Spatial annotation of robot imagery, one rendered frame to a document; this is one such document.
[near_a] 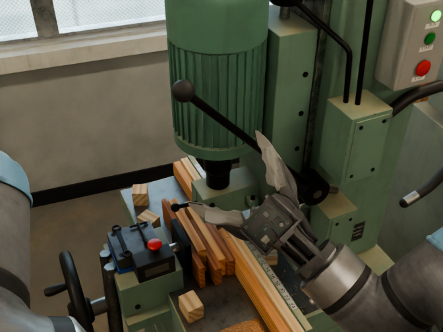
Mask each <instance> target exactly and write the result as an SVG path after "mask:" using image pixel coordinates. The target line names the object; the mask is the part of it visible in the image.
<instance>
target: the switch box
mask: <svg viewBox="0 0 443 332"><path fill-rule="evenodd" d="M436 9H438V10H440V12H441V16H440V18H439V19H438V20H437V21H434V22H440V23H439V26H438V27H434V28H429V29H425V26H426V24H430V23H433V21H431V20H430V16H431V14H432V12H433V11H434V10H436ZM431 31H433V32H434V33H435V34H436V37H435V40H434V41H433V42H432V43H431V44H429V45H433V48H432V49H431V50H428V51H423V52H419V50H420V47H426V46H429V45H425V44H424V43H423V40H424V37H425V35H426V34H427V33H428V32H431ZM442 56H443V0H389V3H388V10H387V13H386V19H385V23H384V29H383V33H382V39H381V42H380V49H379V52H378V58H377V62H376V68H375V72H374V78H375V79H377V80H378V81H379V82H381V83H383V84H384V85H385V86H387V87H388V88H389V89H391V90H393V91H397V90H401V89H404V88H409V87H412V86H416V85H419V84H424V83H427V82H432V81H435V80H436V77H437V74H438V70H439V68H440V64H441V60H442ZM424 60H428V61H430V63H431V67H430V70H429V71H428V72H427V73H426V74H425V79H422V80H418V81H415V82H411V81H412V78H414V77H417V76H418V75H416V68H417V66H418V64H419V63H420V62H422V61H424Z"/></svg>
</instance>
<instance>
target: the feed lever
mask: <svg viewBox="0 0 443 332"><path fill-rule="evenodd" d="M172 95H173V97H174V99H176V100H177V101H178V102H180V103H186V102H191V103H192V104H194V105H195V106H197V107H198V108H199V109H200V110H202V111H203V112H205V114H207V115H208V116H210V117H211V118H213V119H214V120H215V121H217V122H218V123H220V124H221V125H222V126H223V127H225V128H226V129H228V131H230V132H232V133H233V134H234V135H236V136H237V137H238V138H240V139H241V140H242V141H244V142H245V143H246V144H248V145H249V146H250V147H252V148H253V149H254V150H256V151H257V152H258V153H260V154H261V155H262V151H261V149H260V147H259V146H258V145H257V143H256V140H254V139H253V138H252V137H250V136H249V135H248V134H247V133H245V132H244V131H242V130H241V129H240V128H239V127H238V126H236V125H235V124H233V123H232V122H231V121H230V120H228V119H227V118H225V117H224V116H223V115H222V114H221V113H219V112H218V111H216V110H215V109H214V108H213V107H211V106H210V105H208V104H207V103H206V102H205V101H203V100H202V99H200V98H199V97H198V96H197V95H196V94H195V88H194V86H193V84H192V83H191V82H190V81H188V80H185V79H182V80H178V81H176V83H174V85H173V87H172ZM285 164H286V163H285ZM286 166H287V168H288V169H289V171H290V172H291V174H292V175H293V177H294V179H295V182H296V185H297V195H298V196H299V197H300V198H301V199H302V201H304V203H305V204H306V205H308V206H314V205H316V204H319V203H320V202H322V201H323V200H324V199H325V198H326V197H327V195H328V193H332V194H337V193H338V192H339V188H338V187H337V186H331V185H329V184H328V183H327V182H326V181H325V180H324V179H323V178H322V177H321V175H320V174H319V173H318V172H317V171H316V170H314V169H305V170H303V171H301V172H300V173H298V172H297V171H295V170H294V169H292V168H291V167H290V166H288V165H287V164H286Z"/></svg>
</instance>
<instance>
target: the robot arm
mask: <svg viewBox="0 0 443 332"><path fill-rule="evenodd" d="M254 135H255V138H256V143H257V145H258V146H259V147H260V149H261V151H262V160H263V161H264V162H265V164H266V175H265V177H266V182H267V184H269V185H271V186H274V187H276V190H277V191H279V192H280V194H276V193H274V194H272V195H269V194H267V195H266V196H265V198H266V199H265V200H264V201H263V202H264V203H263V204H262V205H261V206H260V207H259V208H258V209H255V208H254V209H253V210H252V211H251V212H252V215H251V216H250V217H249V218H248V219H245V217H244V215H243V213H242V211H239V210H231V211H224V210H221V209H220V208H218V207H209V206H207V205H206V204H205V203H200V202H189V206H190V207H191V208H192V209H193V211H194V212H196V213H197V214H198V215H199V216H201V217H202V218H204V219H205V222H206V223H208V224H211V225H215V226H218V227H222V228H224V229H225V230H226V231H228V232H229V233H231V234H232V235H233V236H235V237H236V238H239V239H241V240H246V241H250V242H251V243H252V244H253V245H254V246H255V247H256V248H257V249H259V250H260V251H261V252H262V253H263V254H264V255H265V256H267V255H268V254H269V253H270V252H271V251H272V250H273V249H275V250H278V251H280V252H282V253H283V254H284V255H285V256H287V257H288V258H289V259H290V260H291V261H292V262H293V263H294V264H295V265H296V266H297V267H298V269H297V270H296V272H295V275H296V276H297V277H298V278H299V279H300V280H301V281H302V282H301V284H300V289H301V290H302V291H303V292H304V293H305V294H306V295H307V296H308V297H309V298H310V300H309V302H310V304H312V305H315V304H317V305H318V306H319V307H320V308H321V309H322V310H323V311H324V312H325V313H326V314H327V315H328V316H329V317H330V318H331V319H332V320H333V321H334V322H335V323H336V324H337V325H338V326H340V327H341V328H342V329H343V330H344V331H345V332H432V326H433V325H435V326H436V327H437V329H438V330H439V332H443V227H441V228H440V229H438V230H437V231H436V232H435V233H433V234H431V235H428V236H426V239H425V240H424V241H422V243H420V244H419V245H418V246H416V247H415V248H414V249H412V251H410V252H409V253H408V254H406V255H405V256H404V257H402V259H400V260H399V261H398V262H396V263H395V264H394V265H393V266H392V267H390V268H389V269H387V270H386V271H385V272H383V274H381V275H380V276H378V275H377V274H376V273H375V272H374V271H373V270H372V269H371V268H370V267H369V266H368V265H367V264H366V263H365V262H364V261H363V260H362V259H361V258H360V257H358V256H357V255H356V254H355V253H354V252H353V251H352V250H351V249H350V248H349V247H348V246H346V245H345V244H344V243H339V244H337V245H335V244H334V243H333V242H332V241H331V240H330V239H327V240H325V241H324V242H323V243H321V244H320V245H319V246H317V245H316V244H315V243H316V242H317V241H318V238H317V236H316V235H315V233H314V231H313V229H312V228H311V226H310V224H309V222H308V221H307V219H306V217H305V215H304V214H303V212H302V210H301V208H300V205H299V201H298V198H297V185H296V182H295V179H294V177H293V175H292V174H291V172H290V171H289V169H288V168H287V166H286V164H285V163H284V162H283V160H282V159H281V157H280V156H279V154H278V153H277V151H276V150H275V149H274V147H273V145H272V144H271V143H270V141H269V140H268V139H267V138H266V137H265V136H264V135H263V134H261V133H260V132H259V131H257V130H255V131H254ZM32 204H33V199H32V195H31V193H30V187H29V182H28V178H27V176H26V173H25V172H24V170H23V168H22V167H21V166H20V165H19V164H18V163H17V162H16V161H13V160H12V159H11V158H10V157H9V156H8V155H7V154H6V153H4V152H2V151H1V150H0V332H86V331H85V330H84V328H83V327H82V326H81V325H80V324H79V323H78V322H77V320H75V319H74V318H73V317H71V316H42V315H39V314H35V313H34V312H33V311H32V310H31V309H30V210H31V208H32Z"/></svg>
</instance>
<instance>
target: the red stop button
mask: <svg viewBox="0 0 443 332"><path fill-rule="evenodd" d="M430 67H431V63H430V61H428V60H424V61H422V62H420V63H419V64H418V66H417V68H416V75H418V76H424V75H425V74H426V73H427V72H428V71H429V70H430Z"/></svg>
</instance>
